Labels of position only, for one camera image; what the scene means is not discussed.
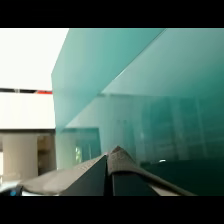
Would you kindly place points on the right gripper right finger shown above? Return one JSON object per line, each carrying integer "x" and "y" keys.
{"x": 124, "y": 173}

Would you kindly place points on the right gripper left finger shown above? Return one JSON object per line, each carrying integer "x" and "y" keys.
{"x": 89, "y": 178}

